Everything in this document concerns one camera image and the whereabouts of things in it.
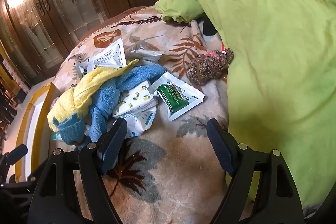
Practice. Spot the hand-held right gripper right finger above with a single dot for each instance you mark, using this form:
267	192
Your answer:
220	145

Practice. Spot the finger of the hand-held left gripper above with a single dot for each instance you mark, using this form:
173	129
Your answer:
15	153

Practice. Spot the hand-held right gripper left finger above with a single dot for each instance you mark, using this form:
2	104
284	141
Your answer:
113	145

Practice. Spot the yellow cardboard box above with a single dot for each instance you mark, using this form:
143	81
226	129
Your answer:
26	113

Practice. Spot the blue towel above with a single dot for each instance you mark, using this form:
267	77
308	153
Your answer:
107	98

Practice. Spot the lemon print tissue pack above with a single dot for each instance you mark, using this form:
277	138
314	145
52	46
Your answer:
134	100

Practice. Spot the yellow towel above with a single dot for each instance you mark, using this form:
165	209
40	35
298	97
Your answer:
78	92

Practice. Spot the large green white sachet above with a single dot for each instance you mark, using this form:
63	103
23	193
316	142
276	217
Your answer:
178	98

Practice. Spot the brown knitted sock bundle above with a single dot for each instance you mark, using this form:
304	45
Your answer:
207	66

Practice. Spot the white text printed packet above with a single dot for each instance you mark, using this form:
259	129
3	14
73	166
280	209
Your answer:
110	54

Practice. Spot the white foil packet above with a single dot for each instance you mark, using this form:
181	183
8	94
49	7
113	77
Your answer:
147	54

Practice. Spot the leaf print blanket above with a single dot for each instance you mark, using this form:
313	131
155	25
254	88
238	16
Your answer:
170	161

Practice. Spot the stack of red white boxes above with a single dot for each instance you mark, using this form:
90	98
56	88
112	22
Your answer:
15	77

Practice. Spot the red white small item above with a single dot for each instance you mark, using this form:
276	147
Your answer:
223	48

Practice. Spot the lime green quilt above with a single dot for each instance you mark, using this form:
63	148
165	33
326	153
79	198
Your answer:
262	29

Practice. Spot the brown bedsheet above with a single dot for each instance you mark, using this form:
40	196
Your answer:
113	20

